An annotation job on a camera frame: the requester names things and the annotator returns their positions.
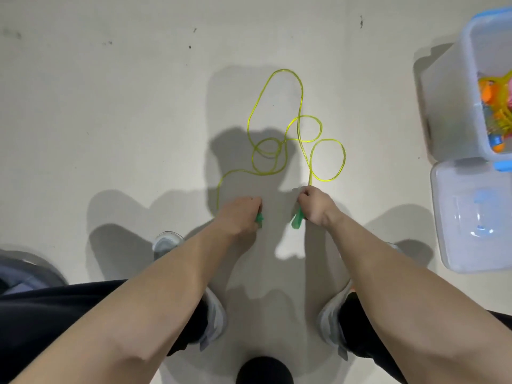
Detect person's left hand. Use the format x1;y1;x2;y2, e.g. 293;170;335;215
213;196;264;238

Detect person's right hand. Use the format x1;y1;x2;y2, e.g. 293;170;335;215
297;185;347;231

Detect yellow rope with green handles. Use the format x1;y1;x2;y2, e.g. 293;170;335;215
214;68;347;230

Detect clear storage box blue latches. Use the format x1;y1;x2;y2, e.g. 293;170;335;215
418;7;512;171

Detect orange handled yellow skipping rope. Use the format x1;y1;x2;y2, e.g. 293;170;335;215
477;71;512;154

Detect person's right forearm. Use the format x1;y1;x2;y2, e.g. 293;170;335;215
326;212;512;384

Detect person's left forearm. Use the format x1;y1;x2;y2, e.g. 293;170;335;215
12;221;257;384

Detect clear plastic box lid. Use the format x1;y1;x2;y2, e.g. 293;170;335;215
430;158;512;274

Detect grey left shoe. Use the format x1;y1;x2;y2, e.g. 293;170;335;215
152;231;229;353

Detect grey shoe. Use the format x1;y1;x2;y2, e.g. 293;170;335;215
152;231;229;353
317;279;357;362

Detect grey right shoe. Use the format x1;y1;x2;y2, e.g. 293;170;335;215
317;279;357;362

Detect black shorts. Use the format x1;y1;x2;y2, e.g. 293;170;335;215
0;250;512;384

